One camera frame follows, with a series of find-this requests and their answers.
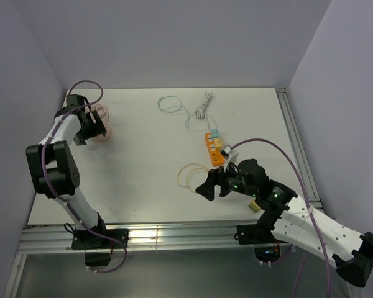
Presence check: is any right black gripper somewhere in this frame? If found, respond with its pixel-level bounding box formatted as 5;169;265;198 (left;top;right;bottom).
195;158;257;201

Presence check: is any yellow charging cable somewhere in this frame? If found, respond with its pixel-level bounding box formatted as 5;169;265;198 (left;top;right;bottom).
177;145;237;194

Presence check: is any orange power strip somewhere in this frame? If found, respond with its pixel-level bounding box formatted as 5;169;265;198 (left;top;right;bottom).
205;132;224;167

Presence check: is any pink round power socket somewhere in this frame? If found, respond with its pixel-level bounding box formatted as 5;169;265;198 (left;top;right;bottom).
91;104;112;143

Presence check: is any dark yellow plug adapter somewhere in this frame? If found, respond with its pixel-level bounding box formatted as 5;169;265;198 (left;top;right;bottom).
248;201;261;213

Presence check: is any teal plug adapter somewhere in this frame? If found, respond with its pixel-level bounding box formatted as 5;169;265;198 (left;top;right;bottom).
210;128;219;140

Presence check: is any pink plug adapter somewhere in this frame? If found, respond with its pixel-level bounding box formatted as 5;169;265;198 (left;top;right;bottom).
90;111;97;123

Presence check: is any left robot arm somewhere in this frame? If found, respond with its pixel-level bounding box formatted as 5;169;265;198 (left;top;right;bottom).
25;94;109;248

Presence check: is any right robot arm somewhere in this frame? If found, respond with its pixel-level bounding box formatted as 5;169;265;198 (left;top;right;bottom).
196;159;373;288

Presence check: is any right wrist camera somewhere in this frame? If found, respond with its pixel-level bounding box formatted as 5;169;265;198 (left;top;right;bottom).
221;145;239;172

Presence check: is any white power strip cord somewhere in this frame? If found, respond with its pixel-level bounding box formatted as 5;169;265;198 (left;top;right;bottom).
194;90;214;120

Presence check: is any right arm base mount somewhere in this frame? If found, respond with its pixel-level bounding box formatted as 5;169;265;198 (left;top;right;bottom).
233;224;281;263

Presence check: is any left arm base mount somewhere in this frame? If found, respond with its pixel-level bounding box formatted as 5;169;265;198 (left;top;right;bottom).
71;229;129;268

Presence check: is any aluminium front rail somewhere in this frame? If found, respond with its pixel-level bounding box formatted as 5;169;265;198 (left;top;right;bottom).
16;220;256;255

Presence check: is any aluminium side rail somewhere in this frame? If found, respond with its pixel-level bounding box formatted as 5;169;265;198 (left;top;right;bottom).
275;88;316;192

